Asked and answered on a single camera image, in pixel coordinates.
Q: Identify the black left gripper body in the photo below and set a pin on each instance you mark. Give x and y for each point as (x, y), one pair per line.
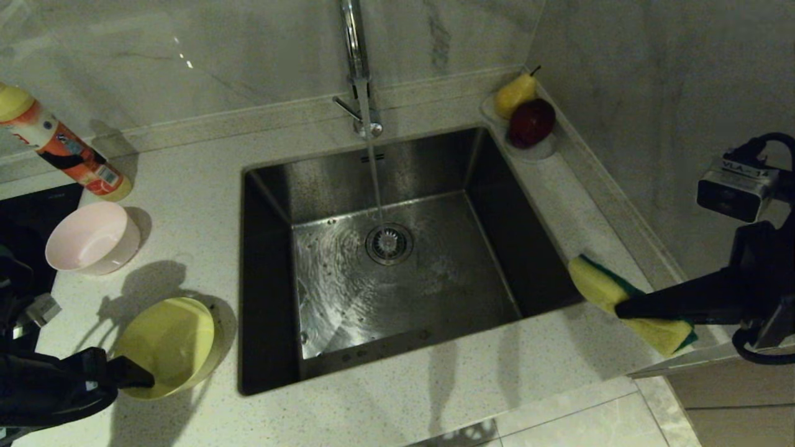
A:
(56, 385)

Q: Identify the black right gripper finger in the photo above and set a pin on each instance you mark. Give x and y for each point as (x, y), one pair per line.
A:
(683, 298)

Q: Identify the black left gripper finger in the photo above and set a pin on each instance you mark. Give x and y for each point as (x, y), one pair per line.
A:
(130, 374)

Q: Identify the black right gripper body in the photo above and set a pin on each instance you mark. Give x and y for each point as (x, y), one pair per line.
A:
(767, 273)

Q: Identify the yellow plastic bowl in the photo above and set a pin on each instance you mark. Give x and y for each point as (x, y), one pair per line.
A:
(168, 341)

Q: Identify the green and yellow sponge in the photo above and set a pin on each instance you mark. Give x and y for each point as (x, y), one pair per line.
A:
(596, 282)

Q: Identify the pink plastic bowl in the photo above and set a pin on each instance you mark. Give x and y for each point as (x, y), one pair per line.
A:
(93, 239)

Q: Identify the yellow-capped dish soap bottle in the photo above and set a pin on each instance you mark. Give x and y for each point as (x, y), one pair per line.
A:
(62, 146)

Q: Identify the chrome faucet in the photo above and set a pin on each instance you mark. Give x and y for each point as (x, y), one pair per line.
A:
(355, 49)

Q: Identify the stainless steel sink basin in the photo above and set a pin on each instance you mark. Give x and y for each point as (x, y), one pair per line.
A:
(404, 292)

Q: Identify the round metal sink drain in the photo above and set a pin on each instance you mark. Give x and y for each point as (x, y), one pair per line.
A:
(389, 244)

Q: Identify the beige cabinet front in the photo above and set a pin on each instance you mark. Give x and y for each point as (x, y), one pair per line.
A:
(739, 403)

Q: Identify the black induction cooktop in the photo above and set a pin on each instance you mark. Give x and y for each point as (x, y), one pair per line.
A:
(37, 205)

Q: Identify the small white fruit dish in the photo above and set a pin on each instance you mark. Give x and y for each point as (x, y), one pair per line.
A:
(540, 152)

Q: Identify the dark red apple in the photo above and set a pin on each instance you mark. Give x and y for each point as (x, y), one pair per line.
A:
(531, 123)

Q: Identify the yellow pear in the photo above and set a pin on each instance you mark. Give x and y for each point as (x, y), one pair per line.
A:
(514, 94)

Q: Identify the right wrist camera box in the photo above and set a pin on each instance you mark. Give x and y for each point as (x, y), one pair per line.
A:
(736, 189)

